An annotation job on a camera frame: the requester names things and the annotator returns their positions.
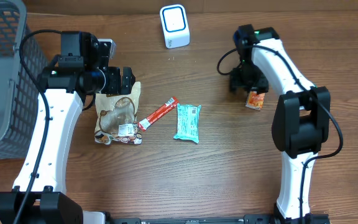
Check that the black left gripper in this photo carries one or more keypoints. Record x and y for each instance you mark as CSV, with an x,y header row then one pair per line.
x,y
114,79

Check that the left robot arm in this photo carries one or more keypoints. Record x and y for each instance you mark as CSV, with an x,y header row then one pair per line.
x,y
38,194

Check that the red white snack packet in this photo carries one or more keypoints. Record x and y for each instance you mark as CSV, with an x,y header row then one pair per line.
x,y
156,115

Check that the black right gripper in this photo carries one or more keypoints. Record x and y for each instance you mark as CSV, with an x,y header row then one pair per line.
x,y
249,82

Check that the teal tissue packet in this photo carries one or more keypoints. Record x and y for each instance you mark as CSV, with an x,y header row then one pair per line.
x,y
187,122

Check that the grey plastic mesh basket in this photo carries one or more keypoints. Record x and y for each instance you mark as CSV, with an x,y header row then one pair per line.
x,y
18,95

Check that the white brown snack bag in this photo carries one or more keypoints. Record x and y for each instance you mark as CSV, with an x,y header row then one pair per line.
x,y
117,118

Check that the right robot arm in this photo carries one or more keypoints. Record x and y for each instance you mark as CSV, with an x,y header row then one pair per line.
x,y
301,121

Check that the white barcode scanner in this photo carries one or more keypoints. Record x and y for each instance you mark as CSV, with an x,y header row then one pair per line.
x,y
175,27

